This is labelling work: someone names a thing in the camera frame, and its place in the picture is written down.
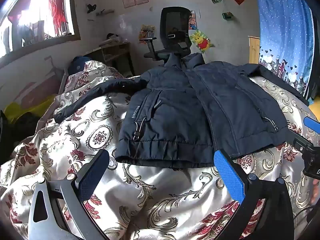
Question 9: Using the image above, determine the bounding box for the black cable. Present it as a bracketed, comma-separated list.
[292, 204, 320, 220]

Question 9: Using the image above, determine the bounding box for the floral satin blanket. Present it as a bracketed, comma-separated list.
[0, 60, 320, 240]

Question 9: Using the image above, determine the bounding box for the navy puffer jacket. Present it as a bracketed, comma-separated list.
[53, 52, 310, 168]

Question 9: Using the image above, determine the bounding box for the wooden cabinet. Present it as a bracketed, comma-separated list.
[248, 35, 261, 64]

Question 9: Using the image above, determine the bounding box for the black office chair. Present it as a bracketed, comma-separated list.
[139, 7, 192, 62]

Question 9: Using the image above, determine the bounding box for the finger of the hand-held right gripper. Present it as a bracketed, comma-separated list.
[303, 116, 320, 132]
[287, 127, 315, 153]

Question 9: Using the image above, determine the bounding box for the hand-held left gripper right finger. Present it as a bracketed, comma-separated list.
[214, 149, 295, 240]

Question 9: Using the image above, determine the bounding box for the colourful cartoon poster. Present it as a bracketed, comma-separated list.
[139, 24, 156, 40]

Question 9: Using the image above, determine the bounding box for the dark cloth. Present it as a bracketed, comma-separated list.
[0, 110, 43, 165]

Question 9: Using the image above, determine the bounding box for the cartoon figure poster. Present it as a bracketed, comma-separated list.
[189, 10, 200, 30]

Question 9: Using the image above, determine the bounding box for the yellow bear poster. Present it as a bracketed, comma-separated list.
[189, 29, 215, 54]

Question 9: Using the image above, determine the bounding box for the yellow cloth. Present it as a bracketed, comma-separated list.
[2, 95, 59, 123]

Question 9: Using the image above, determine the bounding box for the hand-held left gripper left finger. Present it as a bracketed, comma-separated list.
[28, 149, 110, 240]

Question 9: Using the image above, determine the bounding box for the wooden desk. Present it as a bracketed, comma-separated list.
[84, 41, 133, 75]

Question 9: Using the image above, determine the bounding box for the blue dotted curtain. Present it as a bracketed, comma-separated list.
[253, 0, 315, 98]

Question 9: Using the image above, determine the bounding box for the person's right hand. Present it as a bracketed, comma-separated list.
[311, 179, 320, 204]

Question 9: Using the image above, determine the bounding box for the red hanging ornament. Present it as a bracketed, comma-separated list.
[49, 0, 68, 37]

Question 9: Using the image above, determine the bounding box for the window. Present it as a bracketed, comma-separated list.
[0, 0, 82, 58]

